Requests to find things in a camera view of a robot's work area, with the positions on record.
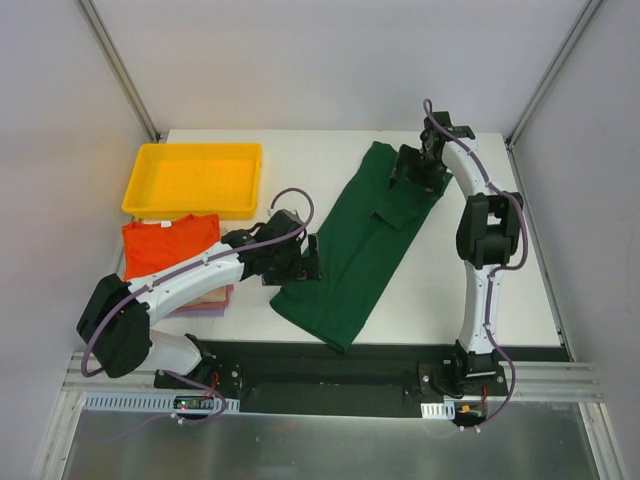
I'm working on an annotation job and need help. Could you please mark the green t-shirt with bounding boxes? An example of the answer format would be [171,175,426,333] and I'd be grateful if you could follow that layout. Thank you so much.
[270,142,444,353]

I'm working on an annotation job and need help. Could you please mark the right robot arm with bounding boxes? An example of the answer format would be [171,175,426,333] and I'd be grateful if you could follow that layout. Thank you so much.
[391,101,528,356]

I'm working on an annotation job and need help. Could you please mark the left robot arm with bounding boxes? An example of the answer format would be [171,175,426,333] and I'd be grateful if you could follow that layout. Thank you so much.
[76,209,321,389]

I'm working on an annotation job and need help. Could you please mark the beige folded t-shirt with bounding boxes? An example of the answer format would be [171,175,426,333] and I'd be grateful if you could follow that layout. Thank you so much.
[187,286,226,306]

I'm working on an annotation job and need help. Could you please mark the pink folded t-shirt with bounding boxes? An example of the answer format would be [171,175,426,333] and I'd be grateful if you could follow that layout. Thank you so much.
[222,285,234,308]

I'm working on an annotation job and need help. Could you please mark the lilac folded t-shirt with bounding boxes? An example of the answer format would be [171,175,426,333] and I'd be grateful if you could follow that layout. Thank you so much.
[168,304,226,318]

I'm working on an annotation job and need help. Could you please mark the orange folded t-shirt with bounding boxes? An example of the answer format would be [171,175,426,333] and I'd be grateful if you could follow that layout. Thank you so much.
[121,214,221,280]

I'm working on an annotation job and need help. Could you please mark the yellow plastic tray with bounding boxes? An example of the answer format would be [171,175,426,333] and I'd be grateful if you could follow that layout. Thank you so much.
[122,143,262,220]

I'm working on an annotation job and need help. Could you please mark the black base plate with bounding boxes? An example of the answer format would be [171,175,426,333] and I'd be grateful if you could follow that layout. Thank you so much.
[152,339,511,417]

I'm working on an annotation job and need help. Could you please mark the right aluminium frame post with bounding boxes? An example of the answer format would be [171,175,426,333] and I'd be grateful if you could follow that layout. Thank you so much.
[505,0,606,151]

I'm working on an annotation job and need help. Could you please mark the aluminium frame post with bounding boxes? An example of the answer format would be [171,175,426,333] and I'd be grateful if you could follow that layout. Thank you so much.
[505,0,606,151]
[75,0,162,143]

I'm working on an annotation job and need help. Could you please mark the white slotted cable duct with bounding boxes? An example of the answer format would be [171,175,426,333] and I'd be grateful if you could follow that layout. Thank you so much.
[84,393,240,415]

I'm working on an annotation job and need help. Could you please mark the aluminium front rail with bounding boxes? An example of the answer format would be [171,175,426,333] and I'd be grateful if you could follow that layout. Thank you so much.
[512,361,604,403]

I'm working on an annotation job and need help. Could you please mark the left aluminium frame post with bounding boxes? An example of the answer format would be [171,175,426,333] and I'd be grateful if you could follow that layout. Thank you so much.
[75,0,162,143]

